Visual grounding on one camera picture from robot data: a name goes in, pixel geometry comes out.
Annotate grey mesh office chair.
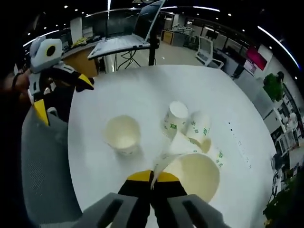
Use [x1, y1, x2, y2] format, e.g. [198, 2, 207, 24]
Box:
[20, 106, 84, 225]

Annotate black cables under stand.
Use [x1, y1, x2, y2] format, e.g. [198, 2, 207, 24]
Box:
[115, 49, 143, 71]

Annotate white printed paper cup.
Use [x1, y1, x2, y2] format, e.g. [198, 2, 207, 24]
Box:
[152, 152, 221, 204]
[102, 114, 141, 156]

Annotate white office chair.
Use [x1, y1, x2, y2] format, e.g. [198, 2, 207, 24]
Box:
[195, 37, 225, 69]

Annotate pink wall screen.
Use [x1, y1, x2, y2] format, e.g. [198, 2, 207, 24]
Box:
[244, 46, 268, 72]

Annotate grey cabinet with yellow trim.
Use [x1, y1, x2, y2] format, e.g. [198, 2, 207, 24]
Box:
[161, 29, 175, 45]

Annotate silver laptop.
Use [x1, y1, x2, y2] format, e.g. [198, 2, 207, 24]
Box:
[87, 0, 166, 60]

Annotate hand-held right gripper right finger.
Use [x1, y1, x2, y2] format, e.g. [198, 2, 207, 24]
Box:
[151, 171, 232, 228]

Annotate yellow cable bundle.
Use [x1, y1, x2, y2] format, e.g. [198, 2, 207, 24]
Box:
[71, 37, 87, 47]

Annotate pile of paper cups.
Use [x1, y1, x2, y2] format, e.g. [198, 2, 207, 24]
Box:
[161, 101, 225, 168]

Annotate white table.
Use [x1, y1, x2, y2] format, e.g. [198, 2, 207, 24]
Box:
[67, 64, 278, 228]

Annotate person's left hand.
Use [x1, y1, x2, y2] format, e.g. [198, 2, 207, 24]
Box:
[4, 68, 33, 103]

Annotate brown wooden cabinet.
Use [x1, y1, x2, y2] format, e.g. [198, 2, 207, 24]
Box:
[62, 44, 100, 78]

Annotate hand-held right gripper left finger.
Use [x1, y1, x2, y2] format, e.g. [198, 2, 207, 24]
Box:
[78, 169, 152, 228]

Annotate white shelf unit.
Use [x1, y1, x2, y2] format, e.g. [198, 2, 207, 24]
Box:
[270, 102, 304, 155]

